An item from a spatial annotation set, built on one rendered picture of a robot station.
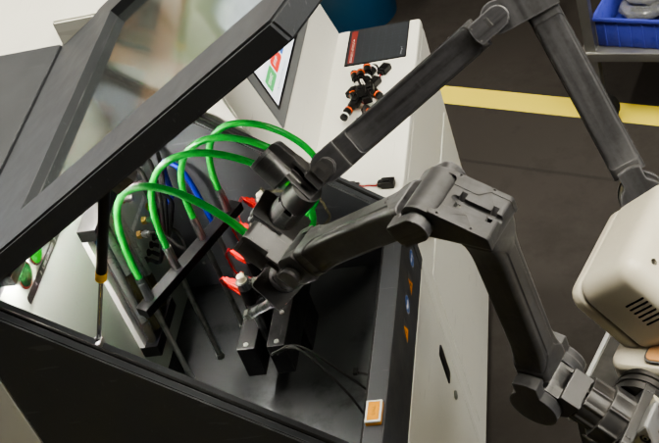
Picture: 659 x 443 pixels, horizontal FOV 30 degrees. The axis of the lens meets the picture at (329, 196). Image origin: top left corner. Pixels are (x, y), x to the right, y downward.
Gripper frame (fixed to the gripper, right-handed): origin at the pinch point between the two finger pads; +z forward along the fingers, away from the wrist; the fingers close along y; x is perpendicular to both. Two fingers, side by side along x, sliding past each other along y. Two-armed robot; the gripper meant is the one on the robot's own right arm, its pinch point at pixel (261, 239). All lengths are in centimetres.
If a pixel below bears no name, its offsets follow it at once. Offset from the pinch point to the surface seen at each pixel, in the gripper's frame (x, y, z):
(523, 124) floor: -185, -72, 98
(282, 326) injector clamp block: 0.3, -14.7, 18.7
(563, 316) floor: -97, -97, 73
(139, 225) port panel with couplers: -13.0, 19.6, 36.1
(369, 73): -79, -5, 23
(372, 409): 16.0, -33.4, 2.3
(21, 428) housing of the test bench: 44, 17, 27
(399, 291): -15.6, -30.6, 8.3
